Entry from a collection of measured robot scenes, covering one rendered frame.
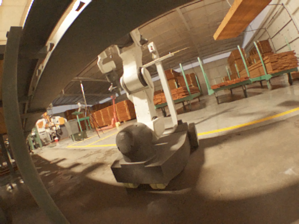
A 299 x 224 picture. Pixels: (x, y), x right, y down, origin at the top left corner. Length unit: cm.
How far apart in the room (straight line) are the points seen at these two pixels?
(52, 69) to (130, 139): 46
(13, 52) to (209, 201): 85
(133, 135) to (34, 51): 54
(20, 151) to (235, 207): 68
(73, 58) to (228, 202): 59
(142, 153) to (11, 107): 54
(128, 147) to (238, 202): 52
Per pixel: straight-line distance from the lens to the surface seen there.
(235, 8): 96
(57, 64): 17
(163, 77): 169
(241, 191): 59
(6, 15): 850
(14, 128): 38
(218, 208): 53
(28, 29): 55
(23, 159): 38
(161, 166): 56
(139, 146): 58
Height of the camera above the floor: 43
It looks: 2 degrees down
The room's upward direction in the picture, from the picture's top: 16 degrees counter-clockwise
